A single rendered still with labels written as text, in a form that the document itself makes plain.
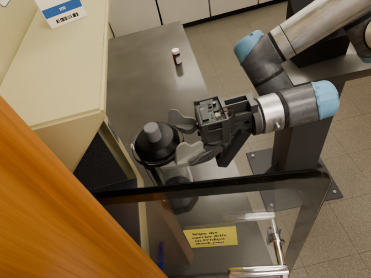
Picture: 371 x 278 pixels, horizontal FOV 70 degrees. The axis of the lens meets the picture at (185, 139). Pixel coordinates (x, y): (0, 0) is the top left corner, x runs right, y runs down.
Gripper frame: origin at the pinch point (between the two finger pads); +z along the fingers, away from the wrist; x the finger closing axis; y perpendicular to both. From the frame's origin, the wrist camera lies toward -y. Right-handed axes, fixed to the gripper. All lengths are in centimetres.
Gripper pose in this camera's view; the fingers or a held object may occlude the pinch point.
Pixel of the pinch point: (162, 148)
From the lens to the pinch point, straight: 55.0
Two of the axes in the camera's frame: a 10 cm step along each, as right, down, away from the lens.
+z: -9.7, 2.5, 0.2
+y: -1.8, -6.4, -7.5
